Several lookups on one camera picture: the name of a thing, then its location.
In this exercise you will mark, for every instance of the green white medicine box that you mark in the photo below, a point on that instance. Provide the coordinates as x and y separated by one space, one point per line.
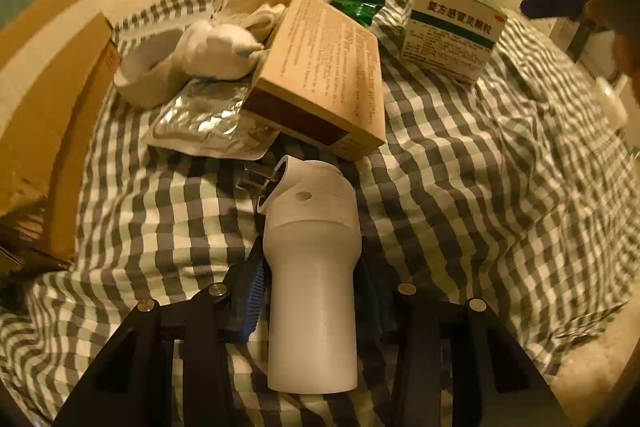
450 37

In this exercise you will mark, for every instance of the white plug adapter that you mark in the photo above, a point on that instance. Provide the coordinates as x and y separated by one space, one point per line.
310 282

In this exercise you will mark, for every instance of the grey white checkered cloth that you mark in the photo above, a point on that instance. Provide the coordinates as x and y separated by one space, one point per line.
475 182

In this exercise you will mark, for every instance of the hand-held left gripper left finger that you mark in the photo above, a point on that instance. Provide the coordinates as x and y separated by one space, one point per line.
250 302

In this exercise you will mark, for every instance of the silver foil packet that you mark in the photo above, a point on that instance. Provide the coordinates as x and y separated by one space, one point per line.
200 122

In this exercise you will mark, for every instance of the small white container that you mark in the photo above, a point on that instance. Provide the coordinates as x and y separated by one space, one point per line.
611 103

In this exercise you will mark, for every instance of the white tape roll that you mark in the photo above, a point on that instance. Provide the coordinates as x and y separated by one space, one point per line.
150 92

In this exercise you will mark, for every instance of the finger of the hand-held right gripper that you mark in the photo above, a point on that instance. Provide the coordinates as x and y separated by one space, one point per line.
550 7

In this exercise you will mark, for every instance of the brown cardboard box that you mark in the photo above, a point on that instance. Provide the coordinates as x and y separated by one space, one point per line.
40 107

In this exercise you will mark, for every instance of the brown paper box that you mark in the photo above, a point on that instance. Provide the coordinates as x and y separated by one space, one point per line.
320 67

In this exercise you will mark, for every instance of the green foil packet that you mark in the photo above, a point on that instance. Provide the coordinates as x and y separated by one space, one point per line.
360 4

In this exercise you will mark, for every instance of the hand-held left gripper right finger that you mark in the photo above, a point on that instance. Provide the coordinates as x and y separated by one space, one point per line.
372 307

